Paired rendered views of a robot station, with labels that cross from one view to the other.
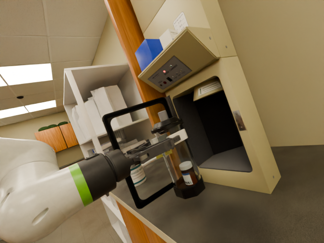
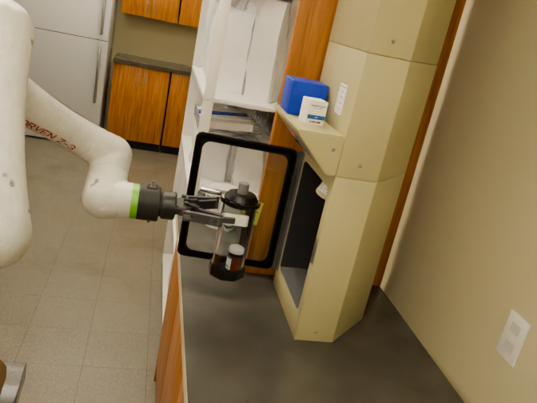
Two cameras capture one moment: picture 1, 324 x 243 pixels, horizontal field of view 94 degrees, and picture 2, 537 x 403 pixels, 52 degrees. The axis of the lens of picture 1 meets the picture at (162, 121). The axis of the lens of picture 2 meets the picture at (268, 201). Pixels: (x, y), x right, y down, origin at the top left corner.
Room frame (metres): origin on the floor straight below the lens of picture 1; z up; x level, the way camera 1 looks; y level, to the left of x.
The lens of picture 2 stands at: (-0.80, -0.58, 1.75)
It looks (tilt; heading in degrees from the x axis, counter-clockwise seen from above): 18 degrees down; 21
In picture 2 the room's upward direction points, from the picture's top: 12 degrees clockwise
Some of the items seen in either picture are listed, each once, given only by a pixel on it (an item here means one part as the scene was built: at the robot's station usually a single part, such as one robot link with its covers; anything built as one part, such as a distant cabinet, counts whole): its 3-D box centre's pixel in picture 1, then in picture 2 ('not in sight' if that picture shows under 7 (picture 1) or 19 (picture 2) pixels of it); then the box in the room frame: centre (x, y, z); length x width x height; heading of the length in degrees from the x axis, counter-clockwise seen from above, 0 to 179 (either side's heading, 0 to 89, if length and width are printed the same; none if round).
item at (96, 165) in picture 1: (97, 173); (149, 201); (0.35, 0.18, 1.23); 0.09 x 0.06 x 0.12; 35
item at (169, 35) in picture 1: (170, 42); (312, 110); (0.54, -0.13, 1.54); 0.05 x 0.05 x 0.06; 43
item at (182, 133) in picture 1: (177, 137); (235, 220); (0.43, -0.03, 1.23); 0.07 x 0.01 x 0.03; 124
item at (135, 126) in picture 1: (152, 147); (236, 203); (0.65, 0.08, 1.19); 0.30 x 0.01 x 0.40; 118
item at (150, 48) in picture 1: (153, 56); (304, 97); (0.64, -0.06, 1.55); 0.10 x 0.10 x 0.09; 35
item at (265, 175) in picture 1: (211, 92); (353, 193); (0.68, -0.26, 1.32); 0.32 x 0.25 x 0.77; 35
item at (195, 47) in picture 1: (172, 68); (302, 137); (0.58, -0.11, 1.46); 0.32 x 0.12 x 0.10; 35
